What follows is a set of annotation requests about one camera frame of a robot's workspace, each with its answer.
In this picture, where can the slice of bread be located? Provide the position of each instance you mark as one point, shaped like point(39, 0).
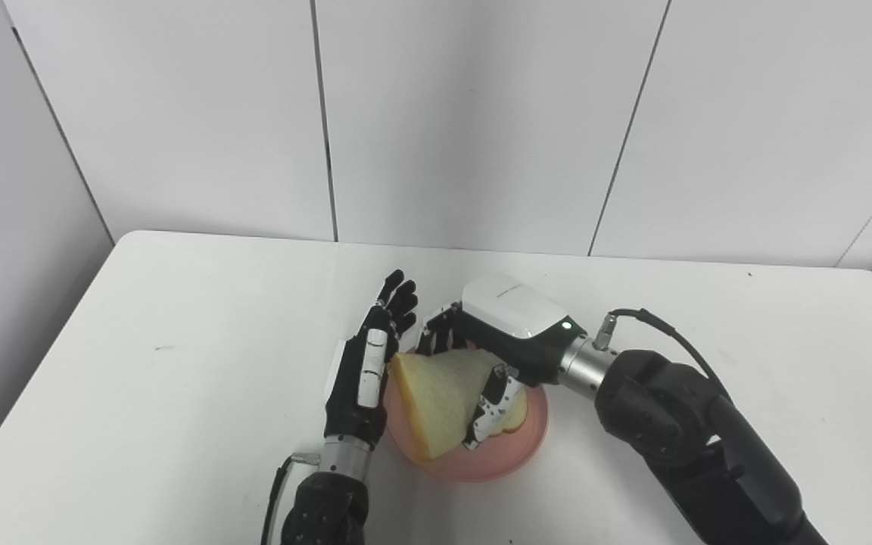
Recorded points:
point(440, 401)

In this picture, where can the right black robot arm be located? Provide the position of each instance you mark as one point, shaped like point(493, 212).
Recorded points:
point(678, 431)

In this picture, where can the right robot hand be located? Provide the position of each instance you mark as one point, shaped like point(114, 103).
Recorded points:
point(515, 333)

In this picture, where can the pink plate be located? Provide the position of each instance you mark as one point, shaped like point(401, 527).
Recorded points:
point(474, 446)

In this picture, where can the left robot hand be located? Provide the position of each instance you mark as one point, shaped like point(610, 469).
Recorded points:
point(364, 371)

